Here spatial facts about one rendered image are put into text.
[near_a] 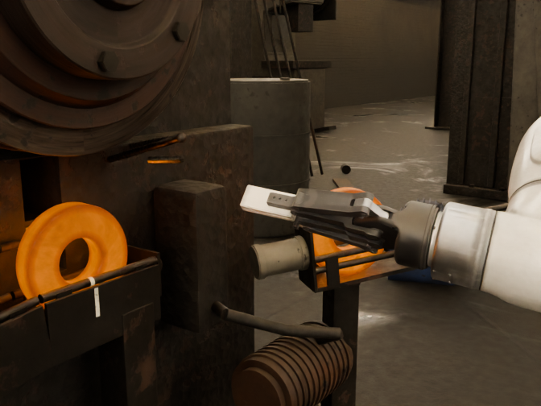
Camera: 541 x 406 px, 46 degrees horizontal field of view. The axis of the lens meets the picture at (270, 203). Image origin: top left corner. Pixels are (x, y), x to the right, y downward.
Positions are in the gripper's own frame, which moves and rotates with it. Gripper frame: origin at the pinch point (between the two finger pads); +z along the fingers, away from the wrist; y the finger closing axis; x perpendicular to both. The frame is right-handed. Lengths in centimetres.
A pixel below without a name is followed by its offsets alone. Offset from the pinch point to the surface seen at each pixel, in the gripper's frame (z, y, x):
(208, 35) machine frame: 30, 18, 37
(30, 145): 25.4, -13.6, -4.8
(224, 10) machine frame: 30, 19, 44
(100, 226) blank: 23.0, 2.3, -7.8
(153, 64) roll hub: 15.5, -12.4, 9.3
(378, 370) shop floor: 0, 144, 8
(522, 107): -26, 211, 163
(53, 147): 24.6, -10.9, -3.4
